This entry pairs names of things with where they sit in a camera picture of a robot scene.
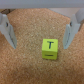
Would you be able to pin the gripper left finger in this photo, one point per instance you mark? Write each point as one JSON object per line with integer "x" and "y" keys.
{"x": 7, "y": 32}

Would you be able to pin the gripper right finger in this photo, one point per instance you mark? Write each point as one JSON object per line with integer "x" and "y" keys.
{"x": 70, "y": 33}

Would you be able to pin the yellow block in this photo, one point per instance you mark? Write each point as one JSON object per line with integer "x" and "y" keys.
{"x": 49, "y": 48}

